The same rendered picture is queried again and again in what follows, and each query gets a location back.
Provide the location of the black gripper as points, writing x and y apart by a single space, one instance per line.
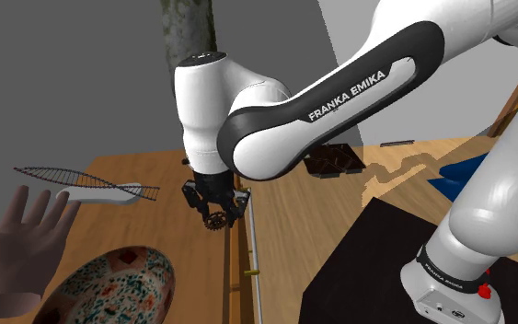
213 186

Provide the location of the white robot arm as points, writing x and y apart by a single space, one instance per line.
204 112

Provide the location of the brown gear wheel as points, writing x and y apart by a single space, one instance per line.
216 221

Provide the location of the helix model on white base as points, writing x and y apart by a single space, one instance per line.
101 194

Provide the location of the dark brown crate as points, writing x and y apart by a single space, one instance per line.
332 161

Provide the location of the patterned ceramic bowl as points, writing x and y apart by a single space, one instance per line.
115 287

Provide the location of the black robot stand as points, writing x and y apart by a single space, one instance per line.
357 269

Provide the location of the mottled grey-green trunk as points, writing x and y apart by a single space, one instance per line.
189 31

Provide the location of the flat grey slab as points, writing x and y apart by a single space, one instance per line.
397 143

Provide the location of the pink hand figure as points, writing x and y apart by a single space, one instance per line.
12 255

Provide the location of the blue mat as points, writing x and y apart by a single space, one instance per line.
458 179

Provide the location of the wooden cabinet with metal rail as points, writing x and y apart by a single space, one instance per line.
160 251

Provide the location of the wooden door frame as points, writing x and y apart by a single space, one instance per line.
516 94

